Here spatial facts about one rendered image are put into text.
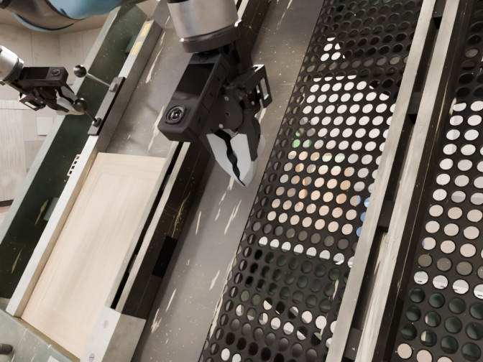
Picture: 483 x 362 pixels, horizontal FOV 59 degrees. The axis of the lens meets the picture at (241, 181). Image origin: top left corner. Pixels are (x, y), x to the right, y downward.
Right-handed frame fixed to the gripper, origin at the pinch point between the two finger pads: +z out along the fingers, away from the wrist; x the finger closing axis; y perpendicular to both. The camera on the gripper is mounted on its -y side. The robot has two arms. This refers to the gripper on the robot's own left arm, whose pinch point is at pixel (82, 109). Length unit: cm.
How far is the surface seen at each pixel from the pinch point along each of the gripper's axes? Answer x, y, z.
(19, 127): -328, 567, 223
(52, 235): 32.6, 12.1, 8.3
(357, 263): 53, -74, 4
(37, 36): -822, 906, 328
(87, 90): -21.7, 17.7, 10.1
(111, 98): -7.8, -2.1, 7.0
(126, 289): 52, -26, 4
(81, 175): 15.5, 5.8, 8.4
